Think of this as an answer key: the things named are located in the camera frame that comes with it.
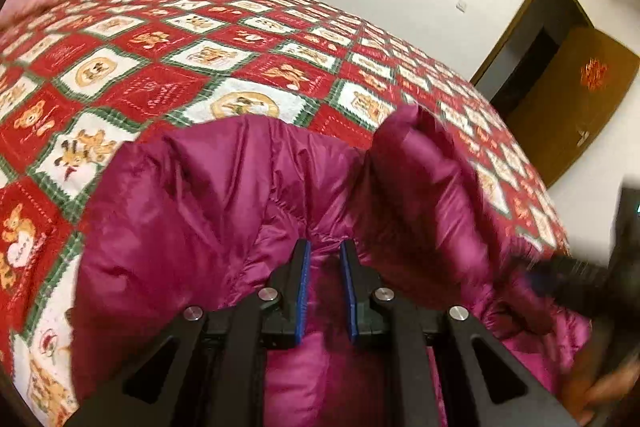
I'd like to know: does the red door decoration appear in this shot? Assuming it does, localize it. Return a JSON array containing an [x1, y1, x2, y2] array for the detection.
[[580, 59, 611, 92]]

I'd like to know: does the magenta down jacket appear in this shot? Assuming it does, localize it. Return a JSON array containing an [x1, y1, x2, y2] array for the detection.
[[67, 104, 593, 427]]

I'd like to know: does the person's right hand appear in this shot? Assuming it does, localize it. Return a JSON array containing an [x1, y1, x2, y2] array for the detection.
[[565, 342, 636, 425]]

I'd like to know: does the brown wooden door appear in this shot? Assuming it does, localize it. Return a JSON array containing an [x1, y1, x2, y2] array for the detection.
[[507, 27, 640, 188]]

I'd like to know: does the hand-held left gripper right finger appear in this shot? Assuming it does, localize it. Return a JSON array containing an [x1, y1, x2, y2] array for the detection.
[[340, 239, 581, 427]]

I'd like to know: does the red printed bedspread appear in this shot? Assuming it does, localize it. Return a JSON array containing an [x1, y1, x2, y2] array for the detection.
[[0, 0, 571, 418]]

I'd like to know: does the dark wooden door frame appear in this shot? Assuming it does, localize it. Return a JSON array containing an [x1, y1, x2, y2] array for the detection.
[[470, 0, 596, 108]]

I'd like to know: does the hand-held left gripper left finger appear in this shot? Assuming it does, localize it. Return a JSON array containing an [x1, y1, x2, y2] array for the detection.
[[65, 239, 313, 427]]

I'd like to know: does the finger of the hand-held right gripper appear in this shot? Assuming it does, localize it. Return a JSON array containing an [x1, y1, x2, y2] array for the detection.
[[520, 257, 581, 303]]

